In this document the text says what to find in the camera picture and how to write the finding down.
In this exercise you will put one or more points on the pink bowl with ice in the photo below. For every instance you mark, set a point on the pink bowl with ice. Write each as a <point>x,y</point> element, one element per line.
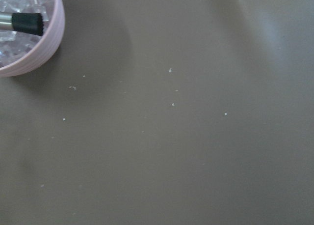
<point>22,52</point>

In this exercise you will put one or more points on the steel muddler black tip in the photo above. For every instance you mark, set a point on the steel muddler black tip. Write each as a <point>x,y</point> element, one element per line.
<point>30,23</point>

